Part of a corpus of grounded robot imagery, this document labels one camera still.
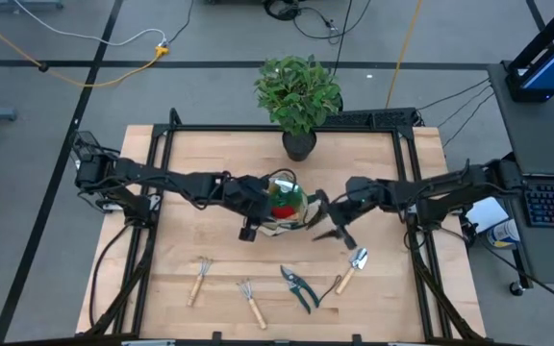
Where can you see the grey equipment cart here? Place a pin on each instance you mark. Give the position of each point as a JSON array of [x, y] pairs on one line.
[[541, 139]]

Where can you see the white blue canister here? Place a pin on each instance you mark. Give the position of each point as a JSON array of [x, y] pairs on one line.
[[503, 235]]

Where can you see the green spray bottle white trigger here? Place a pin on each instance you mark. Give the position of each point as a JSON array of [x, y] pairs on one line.
[[286, 197]]

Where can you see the green plant in black pot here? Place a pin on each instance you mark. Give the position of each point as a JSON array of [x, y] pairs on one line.
[[298, 91]]

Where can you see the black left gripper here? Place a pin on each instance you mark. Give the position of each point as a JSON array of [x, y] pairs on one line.
[[250, 199]]

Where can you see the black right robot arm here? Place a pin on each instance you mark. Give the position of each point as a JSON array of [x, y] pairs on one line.
[[431, 192]]

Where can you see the white paper sheet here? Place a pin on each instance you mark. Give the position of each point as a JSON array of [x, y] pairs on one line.
[[486, 214]]

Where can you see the black caster wheel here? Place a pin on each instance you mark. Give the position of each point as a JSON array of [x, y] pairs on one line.
[[516, 288]]

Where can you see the black perforated equipment box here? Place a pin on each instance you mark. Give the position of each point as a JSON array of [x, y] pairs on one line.
[[373, 118]]

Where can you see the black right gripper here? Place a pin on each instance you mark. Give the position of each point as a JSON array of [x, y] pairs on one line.
[[346, 214]]

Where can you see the red and black garden glove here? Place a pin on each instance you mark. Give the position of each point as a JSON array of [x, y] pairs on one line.
[[285, 212]]

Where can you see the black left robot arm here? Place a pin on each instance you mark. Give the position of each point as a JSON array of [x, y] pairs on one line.
[[171, 182]]

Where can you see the black aluminium table frame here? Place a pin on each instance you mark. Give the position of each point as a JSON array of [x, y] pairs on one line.
[[282, 128]]

